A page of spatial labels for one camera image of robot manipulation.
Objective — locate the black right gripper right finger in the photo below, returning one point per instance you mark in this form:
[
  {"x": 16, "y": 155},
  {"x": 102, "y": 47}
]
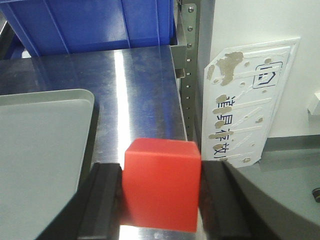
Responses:
[{"x": 233, "y": 208}]

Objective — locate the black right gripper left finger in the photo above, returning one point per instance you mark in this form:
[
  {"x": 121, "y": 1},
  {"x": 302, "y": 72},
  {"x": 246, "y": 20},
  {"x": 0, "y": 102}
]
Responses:
[{"x": 93, "y": 213}]

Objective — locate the red cube block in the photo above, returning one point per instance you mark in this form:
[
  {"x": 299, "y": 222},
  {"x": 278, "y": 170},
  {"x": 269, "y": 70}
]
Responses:
[{"x": 161, "y": 184}]

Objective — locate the perforated steel shelf upright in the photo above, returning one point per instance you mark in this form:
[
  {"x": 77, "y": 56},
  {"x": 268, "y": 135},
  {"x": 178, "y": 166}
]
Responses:
[{"x": 192, "y": 33}]

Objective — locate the grey metal tray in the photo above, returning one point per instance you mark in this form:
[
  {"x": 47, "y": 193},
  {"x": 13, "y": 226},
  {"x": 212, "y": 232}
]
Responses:
[{"x": 43, "y": 137}]

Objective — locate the white sign board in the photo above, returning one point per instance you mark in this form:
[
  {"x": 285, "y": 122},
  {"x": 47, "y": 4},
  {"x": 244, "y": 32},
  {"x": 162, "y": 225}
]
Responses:
[{"x": 242, "y": 89}]

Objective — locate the blue bin lower right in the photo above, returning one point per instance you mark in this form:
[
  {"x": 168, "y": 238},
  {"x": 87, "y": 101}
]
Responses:
[{"x": 52, "y": 27}]

